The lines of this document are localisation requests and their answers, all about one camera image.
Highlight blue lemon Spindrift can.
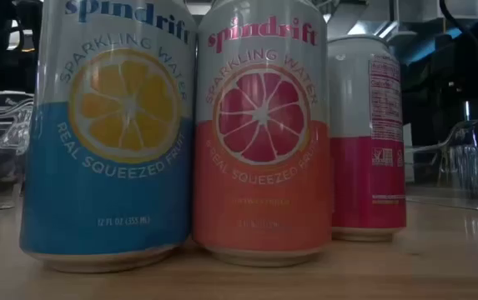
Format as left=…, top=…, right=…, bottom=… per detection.
left=18, top=0, right=198, bottom=274

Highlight orange grapefruit Spindrift can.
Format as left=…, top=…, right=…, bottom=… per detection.
left=191, top=0, right=334, bottom=268

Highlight pink white Spindrift can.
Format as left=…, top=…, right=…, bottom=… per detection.
left=326, top=33, right=408, bottom=243

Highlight white ceiling duct box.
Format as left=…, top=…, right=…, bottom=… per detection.
left=396, top=0, right=478, bottom=23

